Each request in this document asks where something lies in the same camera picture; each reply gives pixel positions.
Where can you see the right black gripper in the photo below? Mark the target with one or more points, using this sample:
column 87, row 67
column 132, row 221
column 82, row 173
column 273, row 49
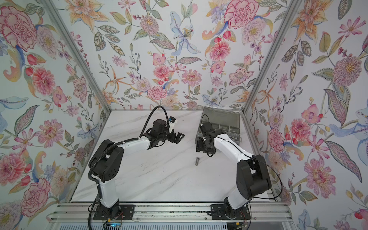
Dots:
column 199, row 147

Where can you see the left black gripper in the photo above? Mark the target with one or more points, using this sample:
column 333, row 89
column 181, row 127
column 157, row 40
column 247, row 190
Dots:
column 173, row 139

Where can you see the silver bolt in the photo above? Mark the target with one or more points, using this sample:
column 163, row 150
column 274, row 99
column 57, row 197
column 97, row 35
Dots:
column 197, row 161

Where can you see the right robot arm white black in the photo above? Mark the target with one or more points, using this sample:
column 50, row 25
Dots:
column 252, row 177

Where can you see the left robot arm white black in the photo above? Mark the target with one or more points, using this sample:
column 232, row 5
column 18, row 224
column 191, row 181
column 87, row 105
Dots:
column 106, row 162

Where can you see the grey plastic organizer box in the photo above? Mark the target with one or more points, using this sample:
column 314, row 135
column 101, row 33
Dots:
column 226, row 120

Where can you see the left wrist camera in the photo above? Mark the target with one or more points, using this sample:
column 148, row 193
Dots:
column 171, row 122

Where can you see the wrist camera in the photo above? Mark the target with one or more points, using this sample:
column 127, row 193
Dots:
column 171, row 122
column 206, row 127

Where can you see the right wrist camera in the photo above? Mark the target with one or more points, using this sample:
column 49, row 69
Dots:
column 206, row 127

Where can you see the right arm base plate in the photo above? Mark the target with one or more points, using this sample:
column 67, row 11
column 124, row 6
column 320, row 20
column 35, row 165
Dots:
column 225, row 212

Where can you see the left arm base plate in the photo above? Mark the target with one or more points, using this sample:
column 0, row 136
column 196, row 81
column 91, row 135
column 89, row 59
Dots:
column 117, row 212

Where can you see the aluminium front rail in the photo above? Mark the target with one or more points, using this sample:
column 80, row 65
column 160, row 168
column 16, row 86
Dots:
column 172, row 212

